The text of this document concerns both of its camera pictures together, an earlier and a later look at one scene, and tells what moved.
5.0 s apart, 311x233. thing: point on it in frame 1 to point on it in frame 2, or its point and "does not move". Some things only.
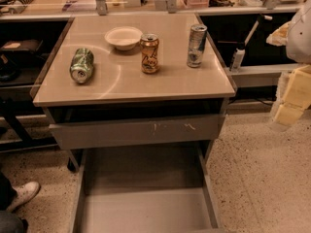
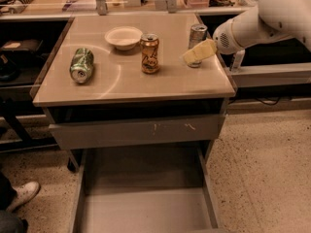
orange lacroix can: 149,44 does not move
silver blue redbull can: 196,45 does not move
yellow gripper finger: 296,97 to 204,49
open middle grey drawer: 145,189 does not move
